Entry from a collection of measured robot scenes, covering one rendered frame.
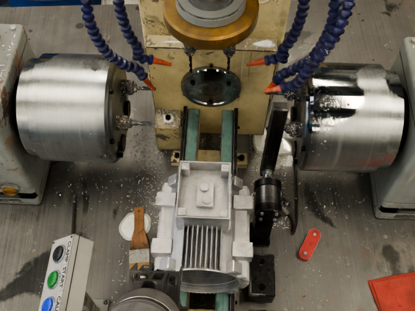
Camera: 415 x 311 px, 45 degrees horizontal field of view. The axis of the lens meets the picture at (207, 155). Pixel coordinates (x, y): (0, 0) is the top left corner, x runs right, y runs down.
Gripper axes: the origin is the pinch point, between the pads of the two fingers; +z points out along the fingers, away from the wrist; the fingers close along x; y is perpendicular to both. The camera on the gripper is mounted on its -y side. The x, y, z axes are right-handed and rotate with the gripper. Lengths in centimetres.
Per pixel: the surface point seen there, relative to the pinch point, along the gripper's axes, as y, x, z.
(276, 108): 33.2, -17.8, 8.7
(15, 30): 50, 40, 29
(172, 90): 40, 5, 43
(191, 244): 7.3, -3.7, 10.4
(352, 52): 60, -48, 76
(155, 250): 5.2, 3.2, 13.1
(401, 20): 74, -65, 83
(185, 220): 11.6, -2.3, 10.3
